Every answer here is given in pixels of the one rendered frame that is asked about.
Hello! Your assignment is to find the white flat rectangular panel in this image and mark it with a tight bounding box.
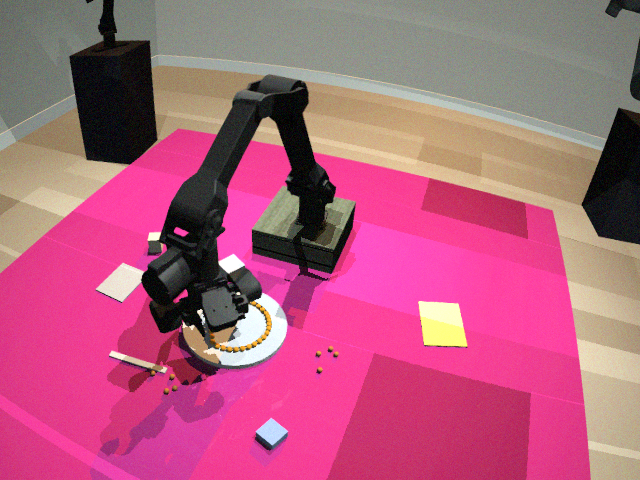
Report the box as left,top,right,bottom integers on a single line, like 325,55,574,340
95,263,144,303

